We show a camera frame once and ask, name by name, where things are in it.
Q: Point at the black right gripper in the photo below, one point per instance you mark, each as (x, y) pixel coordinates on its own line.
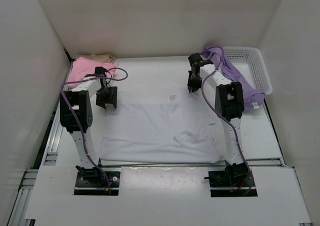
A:
(195, 87)

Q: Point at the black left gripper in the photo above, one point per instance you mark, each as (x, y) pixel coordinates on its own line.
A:
(111, 99)

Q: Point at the beige t shirt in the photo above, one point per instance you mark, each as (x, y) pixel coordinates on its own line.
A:
(103, 58)

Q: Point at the pink t shirt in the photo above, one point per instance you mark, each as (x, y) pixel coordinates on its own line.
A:
(84, 66)

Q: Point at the white t shirt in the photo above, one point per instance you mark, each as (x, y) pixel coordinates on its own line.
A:
(181, 131)

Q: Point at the lavender t shirt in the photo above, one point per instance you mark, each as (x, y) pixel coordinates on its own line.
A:
(253, 98)

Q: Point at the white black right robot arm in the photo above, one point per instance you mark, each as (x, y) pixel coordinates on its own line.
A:
(229, 107)

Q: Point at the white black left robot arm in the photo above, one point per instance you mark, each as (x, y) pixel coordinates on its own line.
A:
(77, 117)

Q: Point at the white plastic laundry basket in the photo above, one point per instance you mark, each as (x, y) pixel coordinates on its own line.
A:
(251, 66)

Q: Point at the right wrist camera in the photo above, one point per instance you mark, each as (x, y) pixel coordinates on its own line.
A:
(195, 60)

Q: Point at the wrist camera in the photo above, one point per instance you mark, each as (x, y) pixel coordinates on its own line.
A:
(195, 60)
(99, 71)

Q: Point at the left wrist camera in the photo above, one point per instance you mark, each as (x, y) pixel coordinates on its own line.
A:
(99, 71)

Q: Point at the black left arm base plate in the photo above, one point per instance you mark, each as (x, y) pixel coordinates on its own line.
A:
(92, 182)

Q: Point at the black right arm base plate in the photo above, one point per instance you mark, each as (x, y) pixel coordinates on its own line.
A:
(222, 186)

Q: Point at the aluminium frame rail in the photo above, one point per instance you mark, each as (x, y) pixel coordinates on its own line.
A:
(259, 141)

